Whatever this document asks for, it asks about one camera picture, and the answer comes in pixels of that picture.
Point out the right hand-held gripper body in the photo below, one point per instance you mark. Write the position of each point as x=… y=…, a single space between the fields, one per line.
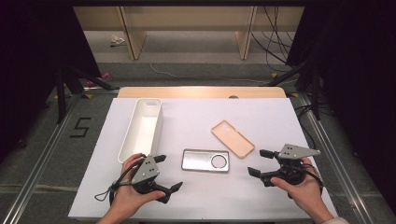
x=295 y=151

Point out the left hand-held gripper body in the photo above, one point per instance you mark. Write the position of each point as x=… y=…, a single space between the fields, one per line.
x=145 y=171

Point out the white plastic storage box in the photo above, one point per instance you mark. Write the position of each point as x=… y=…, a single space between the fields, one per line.
x=143 y=130

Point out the beige phone case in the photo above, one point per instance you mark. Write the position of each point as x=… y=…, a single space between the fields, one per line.
x=233 y=140

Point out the person's left hand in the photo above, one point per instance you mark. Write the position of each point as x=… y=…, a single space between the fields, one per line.
x=127 y=200

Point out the person's right hand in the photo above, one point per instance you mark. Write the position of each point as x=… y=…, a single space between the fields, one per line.
x=306 y=194

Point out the white table mat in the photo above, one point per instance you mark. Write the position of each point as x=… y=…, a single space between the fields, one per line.
x=202 y=196

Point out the black metal stand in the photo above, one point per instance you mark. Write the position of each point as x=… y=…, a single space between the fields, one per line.
x=316 y=93
x=61 y=93

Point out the light wooden table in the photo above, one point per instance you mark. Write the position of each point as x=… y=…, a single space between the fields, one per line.
x=186 y=92

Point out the black curtain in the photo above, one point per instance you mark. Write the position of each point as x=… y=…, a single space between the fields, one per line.
x=358 y=77
x=31 y=62

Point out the pink object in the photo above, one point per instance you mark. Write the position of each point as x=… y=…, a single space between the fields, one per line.
x=105 y=76

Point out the light wooden shelf unit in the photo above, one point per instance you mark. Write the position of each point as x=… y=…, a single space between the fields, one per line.
x=137 y=37

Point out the white crumpled object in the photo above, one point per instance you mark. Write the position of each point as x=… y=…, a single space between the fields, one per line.
x=116 y=39

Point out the metal floor rail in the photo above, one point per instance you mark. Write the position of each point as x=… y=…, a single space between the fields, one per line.
x=37 y=174
x=336 y=161

